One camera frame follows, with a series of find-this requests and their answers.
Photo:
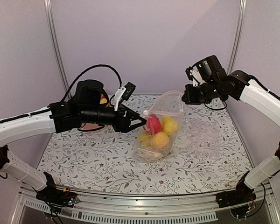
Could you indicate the front aluminium rail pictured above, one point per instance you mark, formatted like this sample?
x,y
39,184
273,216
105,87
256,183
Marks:
x,y
110,208

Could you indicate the pink plastic basket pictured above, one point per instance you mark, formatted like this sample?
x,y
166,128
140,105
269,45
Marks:
x,y
90,127

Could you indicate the floral tablecloth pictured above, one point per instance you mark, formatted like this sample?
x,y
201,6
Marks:
x,y
103,160

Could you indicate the crinkled clear zip bag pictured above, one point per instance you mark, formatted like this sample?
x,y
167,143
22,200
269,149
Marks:
x,y
199,138

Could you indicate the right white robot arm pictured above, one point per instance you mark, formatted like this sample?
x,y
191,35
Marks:
x,y
210,81

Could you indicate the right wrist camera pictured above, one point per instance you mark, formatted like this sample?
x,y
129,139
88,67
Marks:
x,y
194,76

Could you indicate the left aluminium frame post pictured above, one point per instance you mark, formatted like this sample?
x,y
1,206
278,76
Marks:
x,y
54,41

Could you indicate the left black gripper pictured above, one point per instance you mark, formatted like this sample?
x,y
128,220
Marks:
x,y
122,123

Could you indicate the white plush cauliflower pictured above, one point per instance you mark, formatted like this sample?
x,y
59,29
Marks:
x,y
144,155

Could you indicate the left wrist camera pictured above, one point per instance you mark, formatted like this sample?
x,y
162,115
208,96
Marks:
x,y
123,94

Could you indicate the aluminium frame post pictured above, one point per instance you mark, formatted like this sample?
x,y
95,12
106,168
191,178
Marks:
x,y
238,33
54,41

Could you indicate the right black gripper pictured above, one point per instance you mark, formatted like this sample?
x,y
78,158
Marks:
x,y
188,97

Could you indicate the pink dotted zip bag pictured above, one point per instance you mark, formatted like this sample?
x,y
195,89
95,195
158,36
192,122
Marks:
x,y
169,103

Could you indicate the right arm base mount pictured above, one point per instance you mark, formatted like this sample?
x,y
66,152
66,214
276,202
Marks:
x,y
241,194

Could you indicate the right aluminium frame post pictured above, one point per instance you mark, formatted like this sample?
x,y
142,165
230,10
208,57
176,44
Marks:
x,y
238,33

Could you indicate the orange plush carrot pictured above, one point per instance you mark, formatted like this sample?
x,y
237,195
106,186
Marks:
x,y
104,99

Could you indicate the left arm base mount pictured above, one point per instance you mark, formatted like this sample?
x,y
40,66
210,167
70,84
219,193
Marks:
x,y
58,197

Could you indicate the red plush tomato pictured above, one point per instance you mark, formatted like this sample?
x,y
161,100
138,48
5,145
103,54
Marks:
x,y
153,124

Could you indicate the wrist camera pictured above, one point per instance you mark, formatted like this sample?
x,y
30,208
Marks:
x,y
123,94
194,76

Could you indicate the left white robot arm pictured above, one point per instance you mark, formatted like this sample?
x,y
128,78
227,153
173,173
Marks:
x,y
89,105

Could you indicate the yellow plush lemon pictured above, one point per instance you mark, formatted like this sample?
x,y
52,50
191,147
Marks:
x,y
169,125

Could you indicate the yellow plush banana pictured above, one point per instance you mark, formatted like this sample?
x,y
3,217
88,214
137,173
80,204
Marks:
x,y
145,139

